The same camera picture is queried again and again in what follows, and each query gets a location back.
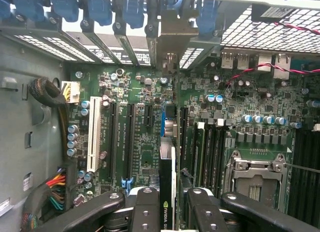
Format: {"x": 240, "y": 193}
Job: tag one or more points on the open black PC case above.
{"x": 25, "y": 111}

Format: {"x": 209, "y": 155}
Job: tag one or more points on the installed dark RAM stick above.
{"x": 199, "y": 154}

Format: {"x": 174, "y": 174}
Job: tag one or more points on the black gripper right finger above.
{"x": 205, "y": 214}

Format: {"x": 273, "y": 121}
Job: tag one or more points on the silver network port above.
{"x": 282, "y": 65}
{"x": 264, "y": 62}

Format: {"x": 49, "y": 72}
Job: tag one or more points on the long black expansion slot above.
{"x": 113, "y": 141}
{"x": 130, "y": 141}

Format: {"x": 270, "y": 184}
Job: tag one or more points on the metal CPU socket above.
{"x": 255, "y": 187}

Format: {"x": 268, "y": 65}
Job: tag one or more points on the blue card retainer clip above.
{"x": 133, "y": 9}
{"x": 207, "y": 16}
{"x": 100, "y": 6}
{"x": 4, "y": 4}
{"x": 27, "y": 4}
{"x": 65, "y": 5}

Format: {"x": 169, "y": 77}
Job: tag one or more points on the silver USB port block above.
{"x": 233, "y": 59}

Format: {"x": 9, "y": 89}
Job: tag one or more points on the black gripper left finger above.
{"x": 146, "y": 212}

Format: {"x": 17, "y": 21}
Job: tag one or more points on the blue expansion slot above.
{"x": 163, "y": 119}

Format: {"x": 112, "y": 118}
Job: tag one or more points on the short black expansion slot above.
{"x": 148, "y": 115}

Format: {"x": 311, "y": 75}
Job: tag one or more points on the white PCI expansion slot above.
{"x": 93, "y": 131}

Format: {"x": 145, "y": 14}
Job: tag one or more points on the green motherboard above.
{"x": 147, "y": 146}

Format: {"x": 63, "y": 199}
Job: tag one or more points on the white power connector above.
{"x": 72, "y": 91}

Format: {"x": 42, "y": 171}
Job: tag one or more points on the medium black expansion slot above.
{"x": 183, "y": 136}

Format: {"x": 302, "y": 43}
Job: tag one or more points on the black labelled module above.
{"x": 275, "y": 12}

